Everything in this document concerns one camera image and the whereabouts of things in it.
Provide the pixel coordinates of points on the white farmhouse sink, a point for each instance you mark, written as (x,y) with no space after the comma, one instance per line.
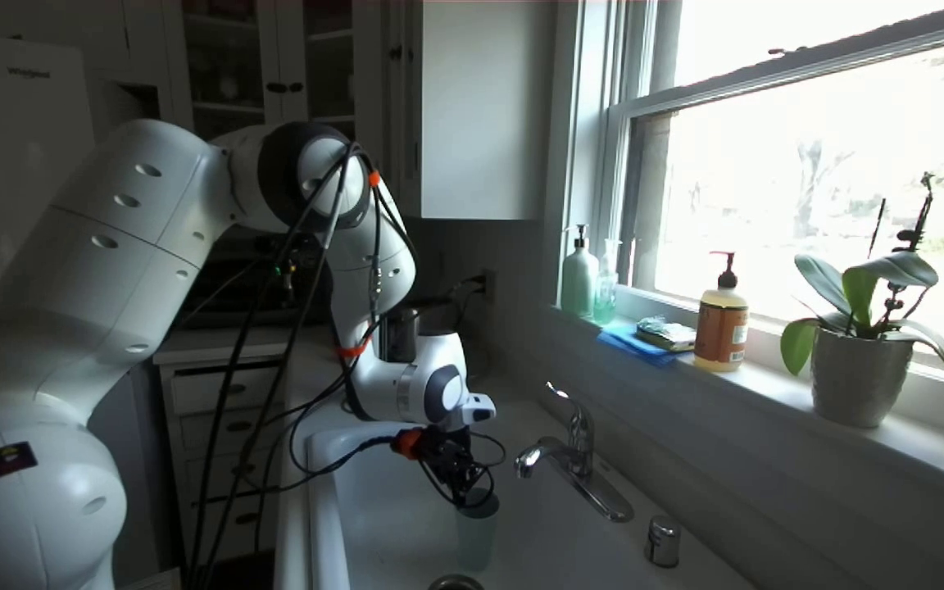
(375,523)

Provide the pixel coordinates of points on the blue sponge on sill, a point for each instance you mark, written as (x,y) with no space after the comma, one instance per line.
(649,337)

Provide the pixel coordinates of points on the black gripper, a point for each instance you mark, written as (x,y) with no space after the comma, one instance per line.
(453,469)

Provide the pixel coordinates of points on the orchid in grey pot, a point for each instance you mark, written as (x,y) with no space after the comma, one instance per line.
(861,353)

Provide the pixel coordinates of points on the window frame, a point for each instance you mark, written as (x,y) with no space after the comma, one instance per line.
(755,129)

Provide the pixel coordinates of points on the white upper wall cabinet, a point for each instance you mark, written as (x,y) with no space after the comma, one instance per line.
(485,75)

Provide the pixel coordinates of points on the light blue cup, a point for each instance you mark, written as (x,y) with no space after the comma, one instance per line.
(475,533)

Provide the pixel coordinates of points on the amber soap pump bottle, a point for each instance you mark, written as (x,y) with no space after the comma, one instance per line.
(722,323)

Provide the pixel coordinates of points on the steel kettle on counter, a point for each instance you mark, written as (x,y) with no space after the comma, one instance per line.
(400,333)

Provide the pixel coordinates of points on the chrome sink faucet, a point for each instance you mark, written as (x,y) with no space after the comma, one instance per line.
(573,458)

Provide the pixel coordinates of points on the sink drain strainer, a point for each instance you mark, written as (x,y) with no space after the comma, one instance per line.
(453,581)

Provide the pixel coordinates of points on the white drawer cabinet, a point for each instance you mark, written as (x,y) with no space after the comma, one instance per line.
(211,408)

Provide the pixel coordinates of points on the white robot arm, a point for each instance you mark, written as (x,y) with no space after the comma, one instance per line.
(104,277)

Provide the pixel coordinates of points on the chrome sink side knob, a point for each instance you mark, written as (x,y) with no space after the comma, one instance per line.
(663,542)

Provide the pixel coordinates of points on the green soap pump bottle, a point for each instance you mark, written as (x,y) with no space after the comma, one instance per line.
(578,278)

